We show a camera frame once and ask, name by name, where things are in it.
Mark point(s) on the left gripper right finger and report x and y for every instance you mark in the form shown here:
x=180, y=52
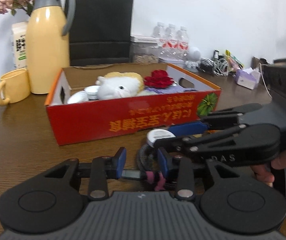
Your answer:
x=178, y=170

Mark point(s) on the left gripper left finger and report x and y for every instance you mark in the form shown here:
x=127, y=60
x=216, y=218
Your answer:
x=100, y=170

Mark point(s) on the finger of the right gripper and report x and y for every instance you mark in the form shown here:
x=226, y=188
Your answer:
x=217, y=120
x=237, y=146

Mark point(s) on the person's right hand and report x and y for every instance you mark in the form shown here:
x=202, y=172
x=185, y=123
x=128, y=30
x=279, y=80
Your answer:
x=263, y=172

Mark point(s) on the purple tissue pack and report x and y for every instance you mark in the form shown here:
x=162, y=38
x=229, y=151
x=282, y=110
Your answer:
x=248, y=78

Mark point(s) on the white round case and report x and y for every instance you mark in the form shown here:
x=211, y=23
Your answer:
x=157, y=134

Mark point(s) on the orange cardboard box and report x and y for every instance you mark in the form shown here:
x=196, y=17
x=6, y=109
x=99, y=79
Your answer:
x=99, y=119

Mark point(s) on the white robot toy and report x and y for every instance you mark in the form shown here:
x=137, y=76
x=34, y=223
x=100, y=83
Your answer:
x=193, y=59

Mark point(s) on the white bowl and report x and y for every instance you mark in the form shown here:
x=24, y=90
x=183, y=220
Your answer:
x=78, y=97

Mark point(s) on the red rose flower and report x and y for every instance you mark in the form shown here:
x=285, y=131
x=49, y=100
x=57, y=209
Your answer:
x=159, y=79

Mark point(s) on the white small cup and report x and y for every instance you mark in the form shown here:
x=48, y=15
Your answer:
x=91, y=92

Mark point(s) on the right water bottle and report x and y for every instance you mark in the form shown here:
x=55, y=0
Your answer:
x=182, y=42

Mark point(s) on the water bottle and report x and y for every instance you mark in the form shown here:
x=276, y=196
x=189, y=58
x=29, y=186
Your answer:
x=159, y=33
x=182, y=42
x=170, y=41

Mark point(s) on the white yellow plush toy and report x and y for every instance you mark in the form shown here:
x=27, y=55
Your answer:
x=116, y=85

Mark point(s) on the white tin box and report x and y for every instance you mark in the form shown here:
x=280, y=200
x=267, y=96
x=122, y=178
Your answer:
x=169, y=60

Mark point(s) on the middle water bottle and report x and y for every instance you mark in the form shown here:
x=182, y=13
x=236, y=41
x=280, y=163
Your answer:
x=170, y=41

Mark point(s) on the clear seed container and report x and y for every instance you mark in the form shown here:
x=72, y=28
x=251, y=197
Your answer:
x=144, y=52

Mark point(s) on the left water bottle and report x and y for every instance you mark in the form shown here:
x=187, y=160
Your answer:
x=159, y=33

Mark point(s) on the white flat box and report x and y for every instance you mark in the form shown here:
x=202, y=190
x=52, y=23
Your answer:
x=143, y=39

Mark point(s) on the yellow mug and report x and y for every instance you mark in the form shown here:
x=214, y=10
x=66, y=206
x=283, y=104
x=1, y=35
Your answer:
x=14, y=86

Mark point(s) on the yellow thermos jug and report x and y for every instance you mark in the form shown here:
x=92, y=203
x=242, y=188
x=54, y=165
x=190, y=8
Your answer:
x=47, y=42

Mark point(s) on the black paper bag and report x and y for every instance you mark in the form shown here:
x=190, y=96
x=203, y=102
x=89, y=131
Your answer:
x=101, y=32

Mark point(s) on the white milk carton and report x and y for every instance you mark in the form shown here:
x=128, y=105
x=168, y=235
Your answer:
x=18, y=44

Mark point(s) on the purple drawstring pouch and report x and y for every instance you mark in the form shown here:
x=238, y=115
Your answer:
x=169, y=90

